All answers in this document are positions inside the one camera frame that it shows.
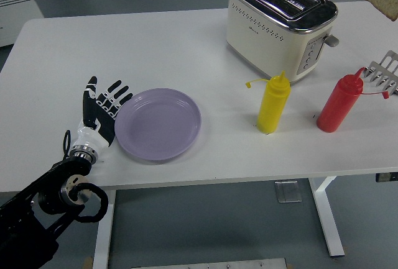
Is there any long metal base plate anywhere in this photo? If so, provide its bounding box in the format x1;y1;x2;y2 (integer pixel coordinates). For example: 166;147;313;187
130;257;287;269

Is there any white table leg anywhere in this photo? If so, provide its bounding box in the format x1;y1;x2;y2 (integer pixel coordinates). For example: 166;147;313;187
307;176;346;257
91;189;118;269

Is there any white slatted heater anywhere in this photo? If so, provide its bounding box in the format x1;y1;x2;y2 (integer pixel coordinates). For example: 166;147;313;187
0;0;45;48

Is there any metal toast rack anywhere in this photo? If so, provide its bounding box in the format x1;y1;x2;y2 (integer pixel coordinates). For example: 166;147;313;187
362;50;398;96

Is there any black table control box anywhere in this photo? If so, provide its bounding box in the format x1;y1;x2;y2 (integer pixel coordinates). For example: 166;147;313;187
375;172;398;183

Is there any purple round plate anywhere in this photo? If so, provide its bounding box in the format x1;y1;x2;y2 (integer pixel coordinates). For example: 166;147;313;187
114;88;202;162

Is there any red squeeze bottle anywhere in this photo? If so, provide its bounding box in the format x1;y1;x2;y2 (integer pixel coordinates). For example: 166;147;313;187
316;67;390;133

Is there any small metal floor plate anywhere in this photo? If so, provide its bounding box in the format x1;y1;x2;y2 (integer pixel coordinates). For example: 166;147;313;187
274;181;302;203

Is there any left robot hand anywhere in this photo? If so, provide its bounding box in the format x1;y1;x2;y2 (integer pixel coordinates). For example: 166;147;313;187
72;76;134;155

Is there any yellow squeeze bottle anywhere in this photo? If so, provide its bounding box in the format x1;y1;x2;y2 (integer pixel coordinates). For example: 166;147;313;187
245;70;292;134

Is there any cream and chrome toaster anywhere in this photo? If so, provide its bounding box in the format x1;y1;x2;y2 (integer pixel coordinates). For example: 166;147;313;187
226;0;341;84

